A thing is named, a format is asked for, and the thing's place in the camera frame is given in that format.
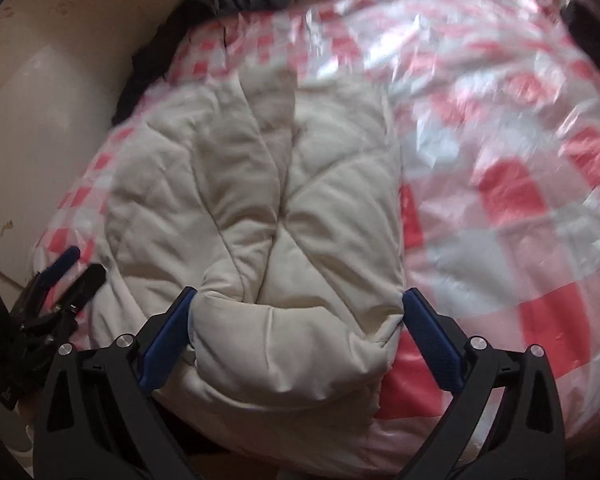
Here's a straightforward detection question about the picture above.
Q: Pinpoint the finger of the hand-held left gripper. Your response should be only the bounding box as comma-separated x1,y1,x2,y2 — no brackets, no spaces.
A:
31,245,81,287
54,263,108,312

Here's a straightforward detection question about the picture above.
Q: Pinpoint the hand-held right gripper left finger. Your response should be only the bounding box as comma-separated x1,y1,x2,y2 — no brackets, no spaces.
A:
32,287,208,480

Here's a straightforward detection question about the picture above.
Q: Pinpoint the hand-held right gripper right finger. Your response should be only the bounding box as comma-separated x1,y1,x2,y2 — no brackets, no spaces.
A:
396,287,566,480

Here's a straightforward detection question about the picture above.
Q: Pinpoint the cream quilted jacket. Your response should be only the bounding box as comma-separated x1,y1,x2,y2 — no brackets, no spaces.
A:
87,62,407,435

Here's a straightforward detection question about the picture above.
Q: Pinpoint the red white checked bedsheet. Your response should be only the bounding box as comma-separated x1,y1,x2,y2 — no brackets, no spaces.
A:
29,0,600,467

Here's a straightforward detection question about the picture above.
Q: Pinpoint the black cloth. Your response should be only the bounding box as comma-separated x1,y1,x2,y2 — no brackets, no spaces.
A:
111,0,231,129

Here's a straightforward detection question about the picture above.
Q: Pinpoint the clear plastic sheet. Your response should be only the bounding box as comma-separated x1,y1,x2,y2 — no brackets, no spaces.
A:
145,0,600,463

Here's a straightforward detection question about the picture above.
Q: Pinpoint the dark cloth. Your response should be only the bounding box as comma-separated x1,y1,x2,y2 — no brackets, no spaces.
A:
559,0,600,57

